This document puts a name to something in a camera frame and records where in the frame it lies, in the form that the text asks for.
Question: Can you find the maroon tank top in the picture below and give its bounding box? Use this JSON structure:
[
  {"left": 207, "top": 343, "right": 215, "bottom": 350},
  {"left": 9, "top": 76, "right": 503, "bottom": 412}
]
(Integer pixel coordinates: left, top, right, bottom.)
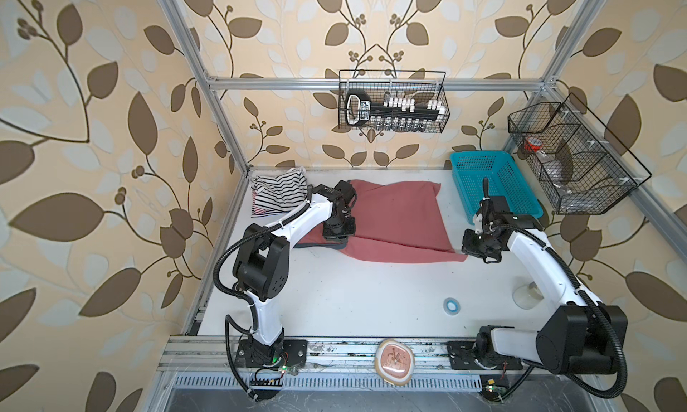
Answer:
[{"left": 296, "top": 179, "right": 467, "bottom": 265}]

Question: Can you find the black white striped tank top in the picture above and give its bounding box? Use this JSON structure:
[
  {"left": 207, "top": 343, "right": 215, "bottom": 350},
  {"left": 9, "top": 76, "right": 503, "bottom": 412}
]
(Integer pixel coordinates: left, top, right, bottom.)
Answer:
[{"left": 250, "top": 168, "right": 309, "bottom": 218}]

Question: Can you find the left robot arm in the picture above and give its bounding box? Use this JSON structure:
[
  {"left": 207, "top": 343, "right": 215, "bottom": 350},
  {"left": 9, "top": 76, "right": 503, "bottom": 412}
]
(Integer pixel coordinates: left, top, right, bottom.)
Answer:
[{"left": 212, "top": 180, "right": 357, "bottom": 402}]

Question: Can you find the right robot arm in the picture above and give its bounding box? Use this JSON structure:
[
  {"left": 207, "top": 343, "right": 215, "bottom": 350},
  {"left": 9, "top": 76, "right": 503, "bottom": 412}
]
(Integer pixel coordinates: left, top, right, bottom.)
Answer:
[{"left": 462, "top": 179, "right": 628, "bottom": 399}]

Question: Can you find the white plastic cup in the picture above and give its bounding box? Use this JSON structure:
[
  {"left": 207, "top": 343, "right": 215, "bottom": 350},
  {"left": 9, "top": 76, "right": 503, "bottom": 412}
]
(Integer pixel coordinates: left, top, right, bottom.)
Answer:
[{"left": 513, "top": 282, "right": 544, "bottom": 310}]

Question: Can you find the teal plastic basket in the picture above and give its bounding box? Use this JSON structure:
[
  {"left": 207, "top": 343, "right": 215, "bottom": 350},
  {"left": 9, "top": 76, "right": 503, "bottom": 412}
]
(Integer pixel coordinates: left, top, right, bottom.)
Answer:
[{"left": 449, "top": 151, "right": 544, "bottom": 225}]

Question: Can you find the blue tape roll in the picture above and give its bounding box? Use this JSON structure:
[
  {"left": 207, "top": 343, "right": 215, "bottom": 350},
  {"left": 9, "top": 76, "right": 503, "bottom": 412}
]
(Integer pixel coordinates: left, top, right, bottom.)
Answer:
[{"left": 443, "top": 297, "right": 461, "bottom": 316}]

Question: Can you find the black tool in basket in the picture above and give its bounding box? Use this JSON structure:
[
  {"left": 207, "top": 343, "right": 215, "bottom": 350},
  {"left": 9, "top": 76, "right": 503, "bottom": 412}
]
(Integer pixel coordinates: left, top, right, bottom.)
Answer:
[{"left": 338, "top": 89, "right": 450, "bottom": 133}]

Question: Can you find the pink round badge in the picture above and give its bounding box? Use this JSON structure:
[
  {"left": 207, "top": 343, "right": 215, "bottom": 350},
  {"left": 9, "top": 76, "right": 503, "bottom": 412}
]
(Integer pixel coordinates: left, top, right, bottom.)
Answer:
[{"left": 374, "top": 339, "right": 415, "bottom": 386}]

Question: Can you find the right wire basket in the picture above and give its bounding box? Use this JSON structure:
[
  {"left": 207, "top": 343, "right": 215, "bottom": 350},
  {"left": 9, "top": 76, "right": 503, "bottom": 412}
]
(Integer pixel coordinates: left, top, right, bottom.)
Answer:
[{"left": 508, "top": 94, "right": 651, "bottom": 215}]

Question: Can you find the wire basket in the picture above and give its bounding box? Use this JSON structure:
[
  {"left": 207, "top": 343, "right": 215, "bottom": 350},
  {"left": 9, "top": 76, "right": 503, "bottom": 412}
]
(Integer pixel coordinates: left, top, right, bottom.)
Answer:
[
  {"left": 508, "top": 94, "right": 651, "bottom": 215},
  {"left": 338, "top": 68, "right": 450, "bottom": 134}
]

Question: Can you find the back wire basket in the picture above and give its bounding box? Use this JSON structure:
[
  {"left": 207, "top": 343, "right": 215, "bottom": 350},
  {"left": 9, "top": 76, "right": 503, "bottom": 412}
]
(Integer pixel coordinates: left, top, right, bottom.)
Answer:
[{"left": 338, "top": 68, "right": 450, "bottom": 134}]

